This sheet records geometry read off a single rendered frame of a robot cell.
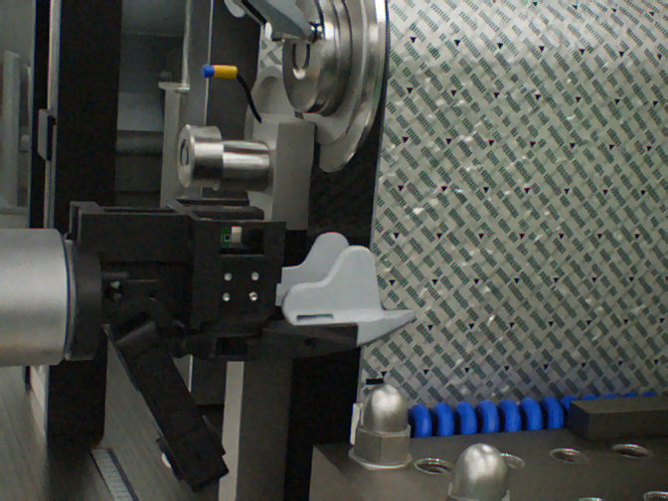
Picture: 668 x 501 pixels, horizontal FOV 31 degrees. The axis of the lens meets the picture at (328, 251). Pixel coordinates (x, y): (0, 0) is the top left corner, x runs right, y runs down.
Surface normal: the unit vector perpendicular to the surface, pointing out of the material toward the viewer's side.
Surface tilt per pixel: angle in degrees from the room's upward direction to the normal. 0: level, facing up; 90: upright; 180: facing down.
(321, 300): 90
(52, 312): 87
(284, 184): 90
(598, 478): 0
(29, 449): 0
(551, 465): 0
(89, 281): 64
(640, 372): 90
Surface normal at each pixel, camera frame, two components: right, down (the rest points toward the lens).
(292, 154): 0.36, 0.22
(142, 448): 0.07, -0.98
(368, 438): -0.62, 0.11
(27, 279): 0.35, -0.28
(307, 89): -0.93, 0.00
